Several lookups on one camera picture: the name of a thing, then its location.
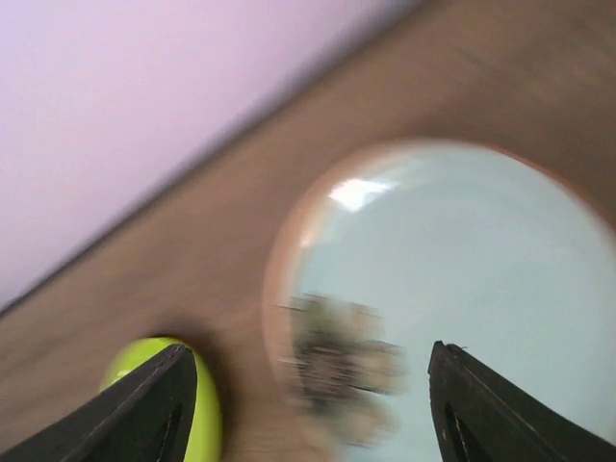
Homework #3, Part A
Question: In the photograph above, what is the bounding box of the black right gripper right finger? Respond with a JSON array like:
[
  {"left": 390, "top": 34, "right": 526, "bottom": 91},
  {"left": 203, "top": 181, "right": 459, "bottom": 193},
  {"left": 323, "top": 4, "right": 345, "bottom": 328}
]
[{"left": 428, "top": 341, "right": 615, "bottom": 462}]

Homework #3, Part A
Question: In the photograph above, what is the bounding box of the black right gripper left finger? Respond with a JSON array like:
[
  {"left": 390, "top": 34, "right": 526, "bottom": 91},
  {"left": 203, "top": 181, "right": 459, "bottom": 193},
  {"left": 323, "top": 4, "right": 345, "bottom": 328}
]
[{"left": 1, "top": 344, "right": 197, "bottom": 461}]

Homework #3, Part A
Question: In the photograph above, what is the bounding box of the lime green plate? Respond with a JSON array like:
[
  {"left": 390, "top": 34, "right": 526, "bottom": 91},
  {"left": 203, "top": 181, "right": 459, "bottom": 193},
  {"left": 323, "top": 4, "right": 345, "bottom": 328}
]
[{"left": 100, "top": 336, "right": 223, "bottom": 462}]

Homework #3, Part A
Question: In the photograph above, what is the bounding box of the light blue floral plate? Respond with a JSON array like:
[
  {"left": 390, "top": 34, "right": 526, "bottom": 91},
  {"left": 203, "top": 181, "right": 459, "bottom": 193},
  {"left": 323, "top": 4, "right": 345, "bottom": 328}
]
[{"left": 262, "top": 140, "right": 615, "bottom": 461}]

